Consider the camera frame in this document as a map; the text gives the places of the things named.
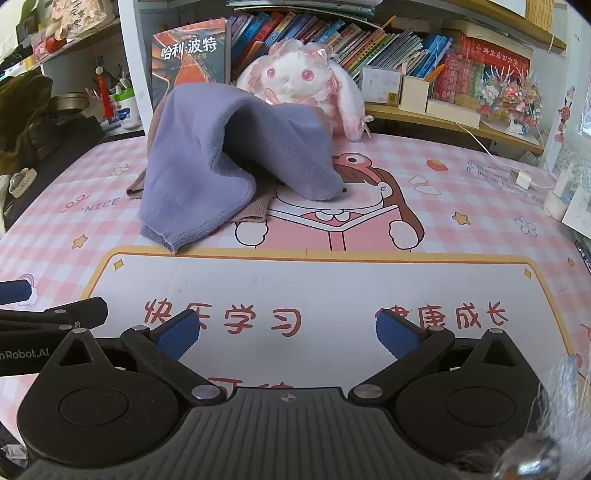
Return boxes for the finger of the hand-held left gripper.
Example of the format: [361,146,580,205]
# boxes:
[0,296,110,341]
[0,278,34,306]

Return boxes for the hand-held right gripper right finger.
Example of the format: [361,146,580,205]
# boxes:
[347,309,536,407]

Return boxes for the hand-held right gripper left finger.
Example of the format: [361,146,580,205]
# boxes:
[46,309,227,407]

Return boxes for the lilac and brown sweater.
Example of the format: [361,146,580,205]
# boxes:
[127,83,346,254]

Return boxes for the pink checked printed desk mat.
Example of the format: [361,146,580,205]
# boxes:
[0,131,591,480]

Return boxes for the dark olive jacket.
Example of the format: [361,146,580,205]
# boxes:
[0,74,61,176]

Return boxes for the grey fluffy charm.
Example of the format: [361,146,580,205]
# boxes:
[450,355,591,480]

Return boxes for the round metal tin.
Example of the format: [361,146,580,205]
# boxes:
[52,92,88,112]

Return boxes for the pile of assorted books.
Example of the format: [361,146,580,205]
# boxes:
[570,226,591,278]

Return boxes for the white jar with green lid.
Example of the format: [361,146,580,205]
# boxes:
[105,90,143,130]

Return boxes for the small white bottle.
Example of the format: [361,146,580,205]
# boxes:
[544,166,575,220]

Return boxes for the wooden bookshelf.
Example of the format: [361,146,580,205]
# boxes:
[28,0,568,155]

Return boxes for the white drawing paper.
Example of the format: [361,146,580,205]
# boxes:
[561,185,591,236]

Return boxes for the white small boxes on shelf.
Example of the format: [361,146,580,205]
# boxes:
[425,98,482,129]

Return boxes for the cluster of pens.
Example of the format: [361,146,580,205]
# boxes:
[111,65,136,93]

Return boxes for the white pen holder box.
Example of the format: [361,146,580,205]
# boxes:
[399,71,437,114]

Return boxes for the colourful flower bouquet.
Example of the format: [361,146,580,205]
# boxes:
[478,65,543,137]

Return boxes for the white and pink plush bunny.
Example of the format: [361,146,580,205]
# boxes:
[235,39,372,141]

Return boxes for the dark illustrated book box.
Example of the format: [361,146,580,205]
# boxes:
[150,17,232,132]

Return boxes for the floral decorative plaque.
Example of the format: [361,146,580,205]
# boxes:
[48,0,109,40]

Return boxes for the red book set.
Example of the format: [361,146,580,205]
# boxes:
[436,34,532,100]

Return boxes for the row of colourful books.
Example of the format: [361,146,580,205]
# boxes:
[226,11,455,81]

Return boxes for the stack of flat folders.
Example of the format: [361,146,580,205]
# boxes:
[228,0,375,20]

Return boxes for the beige strap wristwatch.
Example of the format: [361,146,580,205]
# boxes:
[8,168,38,198]

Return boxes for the white charging cable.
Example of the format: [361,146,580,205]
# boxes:
[455,119,561,192]

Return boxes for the red cartoon wall sticker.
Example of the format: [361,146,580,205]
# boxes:
[556,85,578,144]

